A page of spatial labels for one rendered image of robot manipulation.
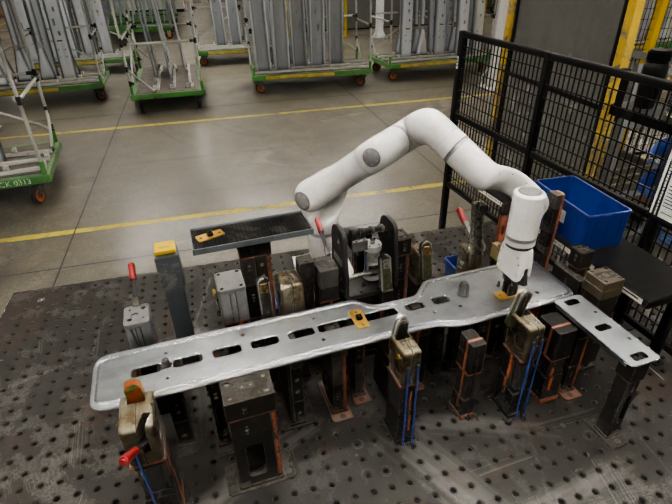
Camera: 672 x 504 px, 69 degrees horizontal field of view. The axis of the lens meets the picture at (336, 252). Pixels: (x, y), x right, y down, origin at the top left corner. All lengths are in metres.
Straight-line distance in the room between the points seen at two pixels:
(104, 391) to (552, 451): 1.20
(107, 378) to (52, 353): 0.67
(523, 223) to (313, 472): 0.88
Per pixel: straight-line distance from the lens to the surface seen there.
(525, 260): 1.45
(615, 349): 1.49
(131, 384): 1.18
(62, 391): 1.86
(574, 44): 3.67
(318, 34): 8.47
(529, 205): 1.37
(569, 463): 1.58
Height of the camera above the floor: 1.90
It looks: 32 degrees down
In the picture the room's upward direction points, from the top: 1 degrees counter-clockwise
